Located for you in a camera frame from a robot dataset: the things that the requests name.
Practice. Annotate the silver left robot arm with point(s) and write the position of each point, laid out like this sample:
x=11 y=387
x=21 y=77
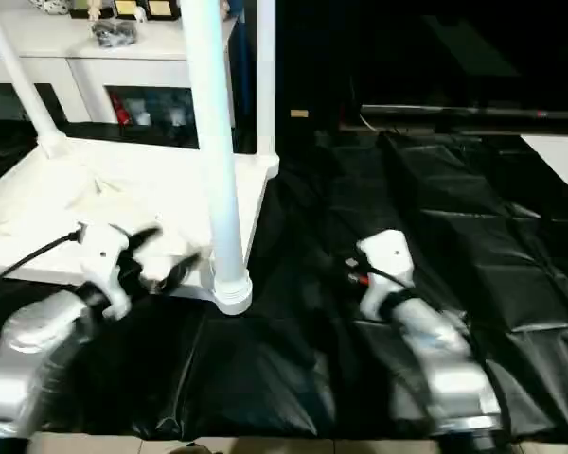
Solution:
x=33 y=359

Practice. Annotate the white plastic table top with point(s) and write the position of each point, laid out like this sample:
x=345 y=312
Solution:
x=123 y=189

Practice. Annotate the small yellow box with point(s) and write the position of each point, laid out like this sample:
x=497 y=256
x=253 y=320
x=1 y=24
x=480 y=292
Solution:
x=125 y=8

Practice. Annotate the small yellow label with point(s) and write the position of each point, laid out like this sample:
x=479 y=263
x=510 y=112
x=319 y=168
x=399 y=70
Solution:
x=299 y=113

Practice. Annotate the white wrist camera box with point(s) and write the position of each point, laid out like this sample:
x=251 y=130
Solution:
x=104 y=260
x=388 y=265

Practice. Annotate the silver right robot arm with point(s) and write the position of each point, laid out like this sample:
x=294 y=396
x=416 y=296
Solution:
x=440 y=359

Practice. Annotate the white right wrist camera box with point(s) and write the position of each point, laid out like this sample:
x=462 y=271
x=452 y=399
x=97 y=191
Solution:
x=388 y=265

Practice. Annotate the white flat board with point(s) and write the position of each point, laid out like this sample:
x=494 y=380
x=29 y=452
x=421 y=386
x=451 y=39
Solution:
x=563 y=161

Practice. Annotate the white cabinet with glass doors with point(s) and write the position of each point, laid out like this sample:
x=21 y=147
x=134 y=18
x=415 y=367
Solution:
x=95 y=57

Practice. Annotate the black horizontal rail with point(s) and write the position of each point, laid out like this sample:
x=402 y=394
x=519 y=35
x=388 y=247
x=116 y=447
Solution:
x=473 y=113

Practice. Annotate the small white ornament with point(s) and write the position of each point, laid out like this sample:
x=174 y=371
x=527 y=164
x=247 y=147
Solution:
x=53 y=5

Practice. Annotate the black plastic mat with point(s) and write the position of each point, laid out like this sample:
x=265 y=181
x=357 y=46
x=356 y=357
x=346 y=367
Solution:
x=407 y=284

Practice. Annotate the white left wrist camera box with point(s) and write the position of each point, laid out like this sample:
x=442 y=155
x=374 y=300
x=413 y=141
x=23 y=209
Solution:
x=104 y=260

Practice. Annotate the white plastic table leg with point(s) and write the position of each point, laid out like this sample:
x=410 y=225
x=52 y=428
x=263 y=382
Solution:
x=19 y=76
x=218 y=142
x=265 y=76

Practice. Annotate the dark object on cabinet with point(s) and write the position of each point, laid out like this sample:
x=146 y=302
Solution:
x=114 y=33

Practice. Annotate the red bottle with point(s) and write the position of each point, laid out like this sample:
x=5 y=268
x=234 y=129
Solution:
x=120 y=109

